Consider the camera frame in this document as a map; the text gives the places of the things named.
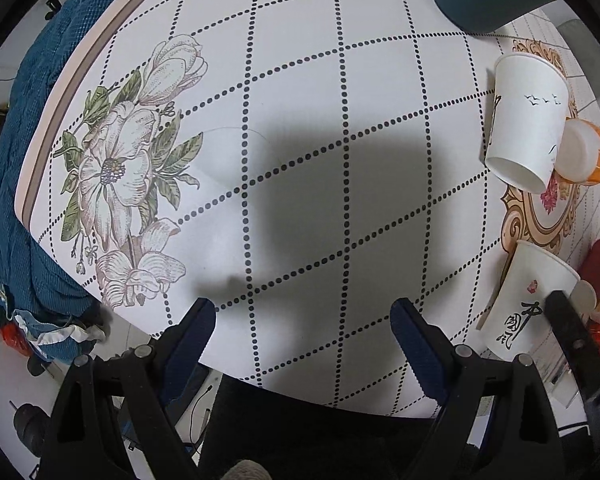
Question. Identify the grey fuzzy object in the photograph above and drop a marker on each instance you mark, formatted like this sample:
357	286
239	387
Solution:
247	471

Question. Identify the white bird print paper cup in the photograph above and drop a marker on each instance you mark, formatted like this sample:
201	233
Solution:
527	120

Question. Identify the small white round lid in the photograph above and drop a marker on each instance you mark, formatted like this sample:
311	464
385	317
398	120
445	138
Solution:
585	296

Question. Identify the orange plastic bag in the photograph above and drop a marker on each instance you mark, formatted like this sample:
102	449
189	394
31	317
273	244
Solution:
7	332

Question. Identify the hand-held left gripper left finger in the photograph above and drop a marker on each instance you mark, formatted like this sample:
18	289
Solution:
196	342

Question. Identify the grey chair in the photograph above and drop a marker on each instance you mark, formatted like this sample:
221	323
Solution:
587	55

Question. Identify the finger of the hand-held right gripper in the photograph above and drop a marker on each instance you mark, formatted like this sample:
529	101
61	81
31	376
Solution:
572	332

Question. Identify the blue quilted blanket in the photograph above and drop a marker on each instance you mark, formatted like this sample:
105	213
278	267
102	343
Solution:
25	110

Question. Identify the black round floor object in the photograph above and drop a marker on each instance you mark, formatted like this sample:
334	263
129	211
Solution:
30	422

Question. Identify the orange cup with white lid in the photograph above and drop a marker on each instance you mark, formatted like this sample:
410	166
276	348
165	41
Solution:
582	152

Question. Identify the white calligraphy paper cup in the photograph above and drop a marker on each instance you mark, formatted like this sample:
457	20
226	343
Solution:
522	300

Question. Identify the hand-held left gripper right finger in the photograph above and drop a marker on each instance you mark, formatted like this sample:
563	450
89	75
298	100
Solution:
420	347

